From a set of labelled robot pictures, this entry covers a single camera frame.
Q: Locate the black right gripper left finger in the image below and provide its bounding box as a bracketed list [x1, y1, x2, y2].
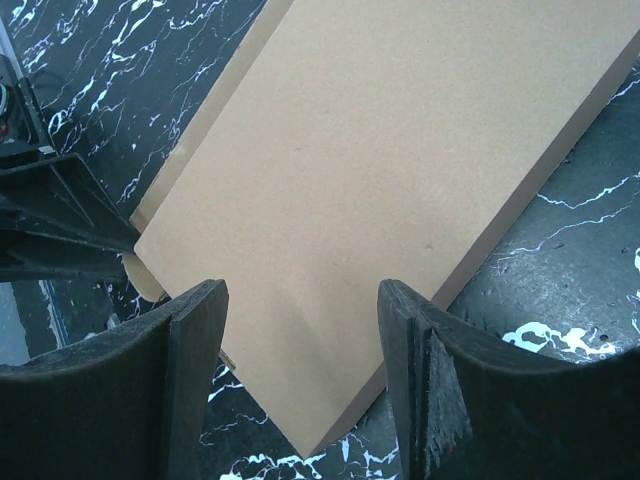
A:
[1, 280, 228, 479]

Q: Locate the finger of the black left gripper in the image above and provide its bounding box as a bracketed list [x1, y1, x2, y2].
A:
[1, 229, 128, 282]
[1, 154, 138, 253]

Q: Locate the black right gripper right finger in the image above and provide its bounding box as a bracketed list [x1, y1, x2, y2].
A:
[377, 279, 639, 479]

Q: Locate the cardboard box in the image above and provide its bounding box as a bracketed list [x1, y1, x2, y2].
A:
[134, 1, 639, 457]

